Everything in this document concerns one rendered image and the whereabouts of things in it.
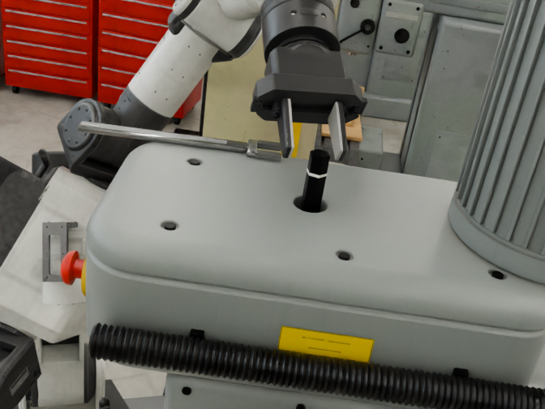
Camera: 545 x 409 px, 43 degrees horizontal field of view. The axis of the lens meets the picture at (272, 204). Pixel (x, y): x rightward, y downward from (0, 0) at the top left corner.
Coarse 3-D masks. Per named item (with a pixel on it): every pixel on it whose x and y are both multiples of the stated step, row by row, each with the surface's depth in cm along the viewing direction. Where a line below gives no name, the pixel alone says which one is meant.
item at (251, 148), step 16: (80, 128) 82; (96, 128) 82; (112, 128) 82; (128, 128) 83; (192, 144) 83; (208, 144) 83; (224, 144) 83; (240, 144) 83; (256, 144) 84; (272, 144) 85; (272, 160) 82
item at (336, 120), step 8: (336, 104) 75; (336, 112) 74; (344, 112) 75; (328, 120) 77; (336, 120) 74; (344, 120) 74; (336, 128) 74; (344, 128) 74; (336, 136) 74; (344, 136) 73; (336, 144) 74; (344, 144) 73; (336, 152) 74; (344, 152) 73; (336, 160) 74
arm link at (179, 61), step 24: (192, 0) 103; (168, 24) 111; (168, 48) 110; (192, 48) 109; (216, 48) 111; (144, 72) 112; (168, 72) 110; (192, 72) 111; (144, 96) 112; (168, 96) 112
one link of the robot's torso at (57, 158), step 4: (36, 152) 150; (48, 152) 148; (52, 152) 148; (56, 152) 148; (60, 152) 148; (32, 156) 150; (36, 156) 149; (52, 156) 148; (56, 156) 148; (60, 156) 148; (64, 156) 148; (32, 160) 150; (36, 160) 149; (40, 160) 148; (52, 160) 148; (56, 160) 148; (60, 160) 148; (64, 160) 148; (32, 164) 150; (36, 164) 149; (40, 164) 148; (52, 164) 148; (56, 164) 148; (60, 164) 148; (64, 164) 148; (32, 168) 150; (36, 168) 149; (48, 168) 148; (68, 168) 149; (32, 172) 150; (48, 172) 148; (44, 176) 147
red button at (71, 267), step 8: (64, 256) 80; (72, 256) 79; (64, 264) 79; (72, 264) 79; (80, 264) 79; (64, 272) 78; (72, 272) 79; (80, 272) 79; (64, 280) 79; (72, 280) 80
